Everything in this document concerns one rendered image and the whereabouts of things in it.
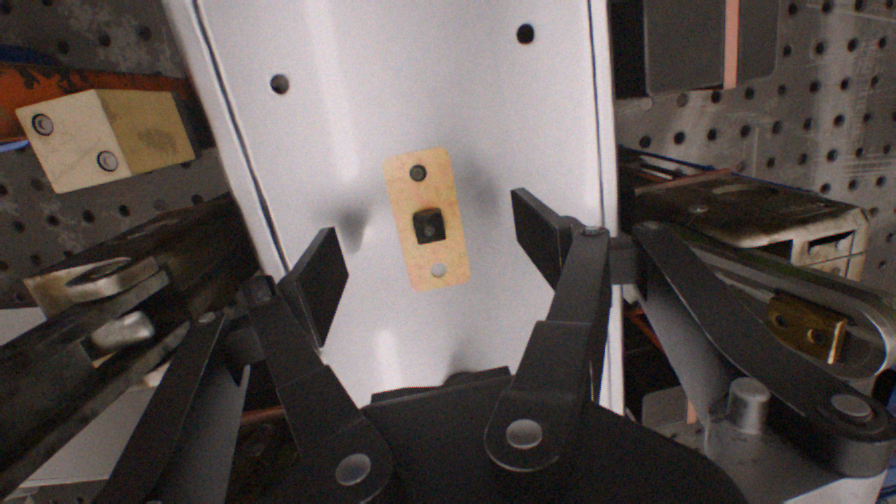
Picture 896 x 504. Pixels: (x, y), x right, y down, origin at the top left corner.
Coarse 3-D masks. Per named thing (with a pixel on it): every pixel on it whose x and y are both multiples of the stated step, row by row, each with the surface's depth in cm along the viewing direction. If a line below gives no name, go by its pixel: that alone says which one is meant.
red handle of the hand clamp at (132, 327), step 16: (144, 304) 18; (112, 320) 17; (128, 320) 17; (144, 320) 17; (96, 336) 16; (112, 336) 17; (128, 336) 17; (144, 336) 17; (96, 352) 16; (112, 352) 17
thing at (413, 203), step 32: (384, 160) 22; (416, 160) 22; (448, 160) 22; (416, 192) 23; (448, 192) 23; (416, 224) 22; (448, 224) 23; (416, 256) 24; (448, 256) 24; (416, 288) 25
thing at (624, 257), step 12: (564, 216) 18; (576, 228) 16; (612, 240) 14; (624, 240) 14; (612, 252) 14; (624, 252) 14; (636, 252) 14; (612, 264) 14; (624, 264) 14; (636, 264) 14; (612, 276) 14; (624, 276) 14; (636, 276) 14
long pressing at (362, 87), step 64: (192, 0) 18; (256, 0) 19; (320, 0) 19; (384, 0) 19; (448, 0) 20; (512, 0) 20; (576, 0) 20; (192, 64) 19; (256, 64) 20; (320, 64) 20; (384, 64) 20; (448, 64) 21; (512, 64) 21; (576, 64) 21; (256, 128) 21; (320, 128) 21; (384, 128) 21; (448, 128) 22; (512, 128) 22; (576, 128) 22; (256, 192) 22; (320, 192) 22; (384, 192) 23; (576, 192) 24; (256, 256) 23; (384, 256) 24; (512, 256) 25; (384, 320) 26; (448, 320) 26; (512, 320) 26; (384, 384) 27
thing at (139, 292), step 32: (160, 288) 18; (64, 320) 14; (96, 320) 15; (0, 352) 13; (32, 352) 13; (64, 352) 14; (128, 352) 17; (160, 352) 18; (0, 384) 12; (32, 384) 13; (64, 384) 14; (96, 384) 15; (128, 384) 16; (0, 416) 12; (32, 416) 13; (64, 416) 13; (96, 416) 14; (0, 448) 12; (32, 448) 12; (0, 480) 11
